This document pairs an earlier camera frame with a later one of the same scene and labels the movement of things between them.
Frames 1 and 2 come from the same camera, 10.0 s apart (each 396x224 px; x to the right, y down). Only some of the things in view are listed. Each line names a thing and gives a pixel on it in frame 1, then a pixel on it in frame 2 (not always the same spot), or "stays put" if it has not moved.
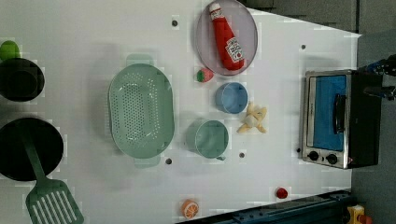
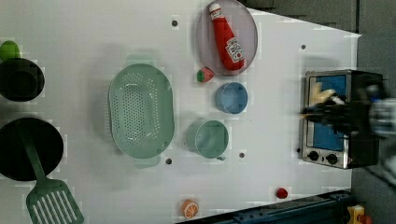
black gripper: x=384 y=67 → x=348 y=117
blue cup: x=232 y=97 stays put
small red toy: x=282 y=192 stays put
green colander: x=141 y=111 stays put
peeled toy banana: x=253 y=117 → x=318 y=95
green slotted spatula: x=50 y=201 stays put
